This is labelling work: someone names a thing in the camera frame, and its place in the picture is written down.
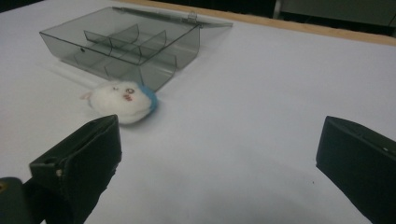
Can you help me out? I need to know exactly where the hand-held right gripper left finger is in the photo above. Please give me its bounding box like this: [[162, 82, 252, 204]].
[[22, 114, 123, 224]]

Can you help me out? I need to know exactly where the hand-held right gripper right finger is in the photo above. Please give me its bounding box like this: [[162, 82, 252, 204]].
[[316, 115, 396, 224]]

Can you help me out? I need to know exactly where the white and blue plush toy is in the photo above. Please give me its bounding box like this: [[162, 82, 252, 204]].
[[79, 79, 159, 125]]

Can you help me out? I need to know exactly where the clear grey plastic compartment box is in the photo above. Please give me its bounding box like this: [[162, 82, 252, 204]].
[[39, 6, 233, 92]]

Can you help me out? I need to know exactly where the grey cabinet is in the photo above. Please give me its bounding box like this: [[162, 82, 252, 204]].
[[273, 0, 396, 30]]

